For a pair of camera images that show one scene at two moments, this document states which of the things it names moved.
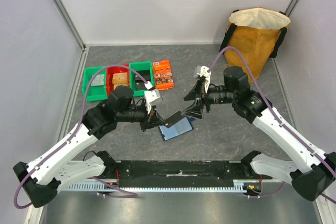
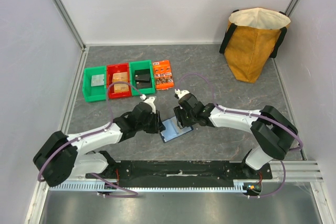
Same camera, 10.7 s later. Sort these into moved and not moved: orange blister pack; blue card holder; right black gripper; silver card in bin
Moved: right black gripper
Not moved: orange blister pack; silver card in bin; blue card holder
